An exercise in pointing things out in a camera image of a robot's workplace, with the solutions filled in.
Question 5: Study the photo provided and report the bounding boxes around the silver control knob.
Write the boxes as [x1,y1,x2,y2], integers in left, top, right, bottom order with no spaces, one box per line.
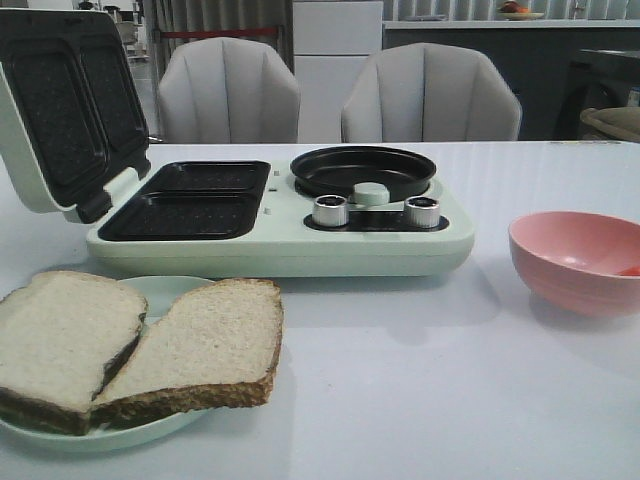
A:
[312,194,349,228]
[403,196,440,229]

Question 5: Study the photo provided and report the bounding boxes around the right silver control knob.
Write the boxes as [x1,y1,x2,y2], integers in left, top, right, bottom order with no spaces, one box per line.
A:
[403,196,440,229]

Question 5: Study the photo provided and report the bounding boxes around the red barrier belt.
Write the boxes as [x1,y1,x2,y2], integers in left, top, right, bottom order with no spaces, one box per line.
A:
[158,26,280,39]

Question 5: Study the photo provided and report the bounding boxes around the dark grey counter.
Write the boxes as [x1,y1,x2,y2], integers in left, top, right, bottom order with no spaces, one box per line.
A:
[383,20,639,140]

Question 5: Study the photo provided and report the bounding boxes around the mint green plate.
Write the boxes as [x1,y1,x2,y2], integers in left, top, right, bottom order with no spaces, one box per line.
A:
[1,276,210,453]

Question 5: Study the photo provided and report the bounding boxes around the grey upholstered chair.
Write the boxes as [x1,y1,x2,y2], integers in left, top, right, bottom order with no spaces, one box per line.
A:
[341,43,522,143]
[157,37,301,144]

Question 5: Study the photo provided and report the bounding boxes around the orange shrimp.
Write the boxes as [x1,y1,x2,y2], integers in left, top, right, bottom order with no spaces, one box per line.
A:
[617,265,640,277]

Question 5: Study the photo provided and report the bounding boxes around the beige sofa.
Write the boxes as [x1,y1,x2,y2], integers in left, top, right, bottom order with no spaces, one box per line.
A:
[580,107,639,143]

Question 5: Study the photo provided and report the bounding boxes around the left grey upholstered chair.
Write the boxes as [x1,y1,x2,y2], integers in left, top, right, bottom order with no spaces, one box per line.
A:
[157,37,301,144]

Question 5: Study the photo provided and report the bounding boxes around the fruit plate on counter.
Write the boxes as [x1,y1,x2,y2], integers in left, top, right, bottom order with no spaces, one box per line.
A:
[498,1,544,21]

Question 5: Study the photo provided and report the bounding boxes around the mint green breakfast maker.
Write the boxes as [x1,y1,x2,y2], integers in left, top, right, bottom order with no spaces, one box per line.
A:
[1,8,474,278]

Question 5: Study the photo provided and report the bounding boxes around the white cabinet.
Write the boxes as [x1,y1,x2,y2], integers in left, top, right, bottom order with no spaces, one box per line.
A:
[293,1,384,143]

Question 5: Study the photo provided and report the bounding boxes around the right grey upholstered chair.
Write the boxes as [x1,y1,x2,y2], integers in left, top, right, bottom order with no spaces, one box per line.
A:
[341,43,522,143]

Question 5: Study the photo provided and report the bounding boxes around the black round frying pan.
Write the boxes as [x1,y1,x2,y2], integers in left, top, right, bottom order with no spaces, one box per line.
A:
[290,145,436,202]

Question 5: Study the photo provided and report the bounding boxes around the bread slice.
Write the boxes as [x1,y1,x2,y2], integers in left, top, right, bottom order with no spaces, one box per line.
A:
[1,271,147,435]
[92,279,284,424]

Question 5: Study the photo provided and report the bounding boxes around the pink plastic bowl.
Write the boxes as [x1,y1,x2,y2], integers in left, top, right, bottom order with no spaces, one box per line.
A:
[509,211,639,317]

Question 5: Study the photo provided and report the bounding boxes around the left silver control knob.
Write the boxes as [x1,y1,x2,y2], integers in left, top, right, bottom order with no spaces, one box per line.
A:
[312,194,349,228]

